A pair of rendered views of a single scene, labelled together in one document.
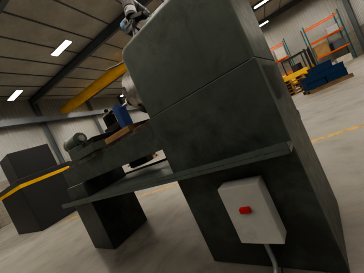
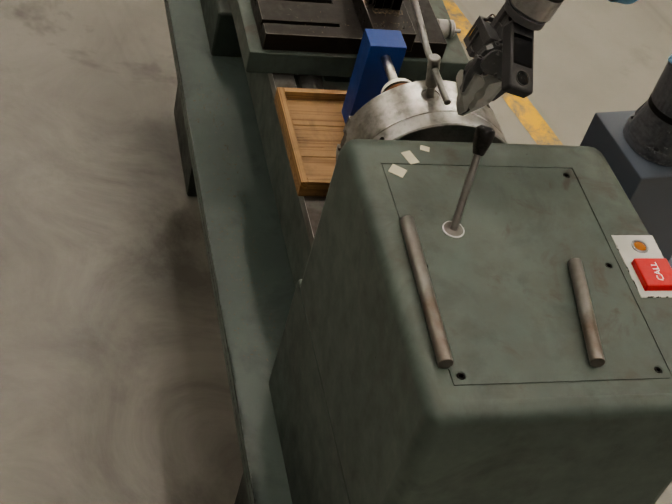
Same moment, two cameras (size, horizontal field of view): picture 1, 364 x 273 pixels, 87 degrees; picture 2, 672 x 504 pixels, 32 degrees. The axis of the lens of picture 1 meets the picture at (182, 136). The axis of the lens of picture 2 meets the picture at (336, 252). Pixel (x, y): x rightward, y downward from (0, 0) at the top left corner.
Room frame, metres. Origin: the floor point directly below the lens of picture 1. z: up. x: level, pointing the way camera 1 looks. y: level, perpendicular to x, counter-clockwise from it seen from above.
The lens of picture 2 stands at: (-0.29, -0.65, 2.47)
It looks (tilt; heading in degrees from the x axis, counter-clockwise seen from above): 44 degrees down; 29
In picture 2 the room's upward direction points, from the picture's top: 17 degrees clockwise
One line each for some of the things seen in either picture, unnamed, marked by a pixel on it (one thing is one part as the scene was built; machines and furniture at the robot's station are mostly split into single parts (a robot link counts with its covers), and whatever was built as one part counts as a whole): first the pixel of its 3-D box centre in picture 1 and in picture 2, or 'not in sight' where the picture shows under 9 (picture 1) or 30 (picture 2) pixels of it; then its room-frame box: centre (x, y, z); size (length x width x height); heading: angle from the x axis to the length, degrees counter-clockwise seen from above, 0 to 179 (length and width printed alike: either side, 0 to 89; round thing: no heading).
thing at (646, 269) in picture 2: not in sight; (654, 275); (1.18, -0.42, 1.26); 0.06 x 0.06 x 0.02; 52
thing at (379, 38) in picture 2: (124, 118); (373, 80); (1.48, 0.35, 1.00); 0.08 x 0.06 x 0.23; 142
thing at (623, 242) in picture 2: not in sight; (640, 276); (1.19, -0.40, 1.23); 0.13 x 0.08 x 0.06; 52
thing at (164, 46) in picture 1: (197, 56); (490, 333); (1.05, -0.26, 1.06); 0.59 x 0.48 x 0.39; 52
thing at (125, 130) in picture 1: (135, 129); (367, 142); (1.44, 0.29, 0.89); 0.36 x 0.30 x 0.04; 142
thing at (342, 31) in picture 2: (110, 135); (348, 22); (1.66, 0.55, 0.95); 0.43 x 0.18 x 0.04; 142
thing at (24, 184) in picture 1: (38, 186); not in sight; (5.20, 4.07, 0.98); 1.81 x 1.22 x 1.95; 56
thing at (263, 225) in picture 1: (248, 262); not in sight; (0.65, -0.03, 0.22); 0.42 x 0.18 x 0.44; 142
